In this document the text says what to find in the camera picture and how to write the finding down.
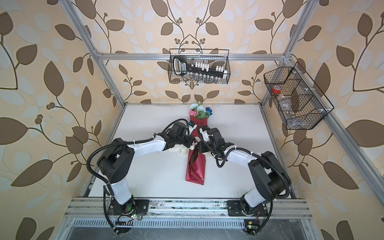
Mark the right wire basket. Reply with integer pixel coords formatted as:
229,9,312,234
264,62,334,130

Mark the back wire basket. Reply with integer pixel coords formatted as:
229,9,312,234
168,48,231,85

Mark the cream ribbon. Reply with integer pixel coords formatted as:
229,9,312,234
167,145,190,156

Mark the plastic bottle red cap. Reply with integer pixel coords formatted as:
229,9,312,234
272,85,300,118

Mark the wire basket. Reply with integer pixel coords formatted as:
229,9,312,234
264,62,334,130
168,48,231,85

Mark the black tool in basket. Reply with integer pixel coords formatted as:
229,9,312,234
169,55,231,80

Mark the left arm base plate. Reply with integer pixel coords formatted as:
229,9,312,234
108,198,150,216

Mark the pink fake rose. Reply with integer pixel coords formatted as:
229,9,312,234
190,110,197,117

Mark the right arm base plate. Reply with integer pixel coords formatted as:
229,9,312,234
226,200,268,218

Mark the light blue fake rose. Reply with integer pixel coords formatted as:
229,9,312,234
189,102,210,120

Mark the dark red wrapping paper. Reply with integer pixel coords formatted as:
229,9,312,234
186,115,208,186

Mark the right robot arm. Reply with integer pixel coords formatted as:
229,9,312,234
197,125,291,236

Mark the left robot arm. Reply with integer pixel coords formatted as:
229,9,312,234
86,119,197,235

